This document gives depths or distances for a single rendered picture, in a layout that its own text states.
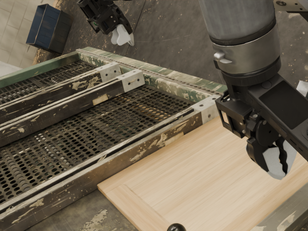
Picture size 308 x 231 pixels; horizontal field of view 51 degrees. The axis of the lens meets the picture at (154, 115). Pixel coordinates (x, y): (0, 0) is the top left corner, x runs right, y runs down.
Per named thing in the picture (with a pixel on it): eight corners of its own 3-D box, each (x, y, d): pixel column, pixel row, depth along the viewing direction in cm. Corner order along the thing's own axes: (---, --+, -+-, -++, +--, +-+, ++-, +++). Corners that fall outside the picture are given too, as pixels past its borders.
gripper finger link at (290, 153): (273, 151, 55) (264, 110, 50) (302, 169, 50) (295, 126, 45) (260, 162, 54) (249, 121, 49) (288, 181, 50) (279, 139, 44)
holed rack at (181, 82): (278, 112, 109) (278, 110, 109) (272, 115, 108) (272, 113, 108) (79, 49, 235) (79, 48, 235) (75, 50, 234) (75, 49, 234)
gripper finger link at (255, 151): (275, 153, 48) (265, 109, 44) (284, 159, 47) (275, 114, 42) (251, 172, 47) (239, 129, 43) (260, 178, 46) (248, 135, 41)
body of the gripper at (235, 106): (260, 104, 51) (244, 36, 45) (305, 126, 45) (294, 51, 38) (222, 131, 50) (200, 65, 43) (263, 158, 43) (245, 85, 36)
